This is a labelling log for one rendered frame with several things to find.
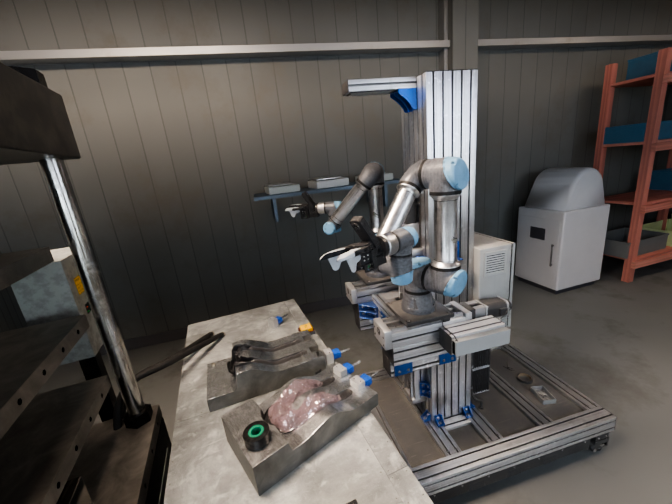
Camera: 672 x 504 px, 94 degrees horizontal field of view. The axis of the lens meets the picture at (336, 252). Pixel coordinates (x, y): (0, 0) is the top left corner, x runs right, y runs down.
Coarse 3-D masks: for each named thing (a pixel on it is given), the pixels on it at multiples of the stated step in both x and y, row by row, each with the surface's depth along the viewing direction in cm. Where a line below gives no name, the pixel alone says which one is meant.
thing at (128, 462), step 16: (160, 416) 133; (96, 432) 122; (112, 432) 122; (128, 432) 121; (144, 432) 120; (96, 448) 115; (112, 448) 114; (128, 448) 114; (144, 448) 113; (80, 464) 109; (96, 464) 108; (112, 464) 108; (128, 464) 107; (144, 464) 106; (96, 480) 102; (112, 480) 102; (128, 480) 101; (144, 480) 102; (96, 496) 97; (112, 496) 97; (128, 496) 96; (144, 496) 100
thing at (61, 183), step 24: (48, 168) 96; (72, 192) 101; (72, 216) 101; (72, 240) 102; (96, 264) 108; (96, 288) 108; (96, 312) 110; (120, 336) 116; (120, 360) 116; (120, 384) 118; (144, 408) 125
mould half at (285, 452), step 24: (288, 384) 122; (336, 384) 125; (240, 408) 110; (264, 408) 114; (336, 408) 108; (360, 408) 113; (240, 432) 100; (312, 432) 101; (336, 432) 107; (240, 456) 98; (264, 456) 90; (288, 456) 95; (264, 480) 91
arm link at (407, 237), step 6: (402, 228) 104; (408, 228) 104; (396, 234) 99; (402, 234) 101; (408, 234) 102; (414, 234) 103; (402, 240) 100; (408, 240) 101; (414, 240) 103; (402, 246) 100; (408, 246) 102; (402, 252) 102; (408, 252) 102
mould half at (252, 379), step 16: (288, 336) 158; (240, 352) 139; (256, 352) 141; (272, 352) 146; (288, 352) 144; (320, 352) 141; (208, 368) 143; (224, 368) 142; (240, 368) 128; (256, 368) 129; (272, 368) 133; (288, 368) 133; (304, 368) 136; (320, 368) 139; (208, 384) 132; (224, 384) 131; (240, 384) 127; (256, 384) 129; (272, 384) 132; (208, 400) 123; (224, 400) 126; (240, 400) 128
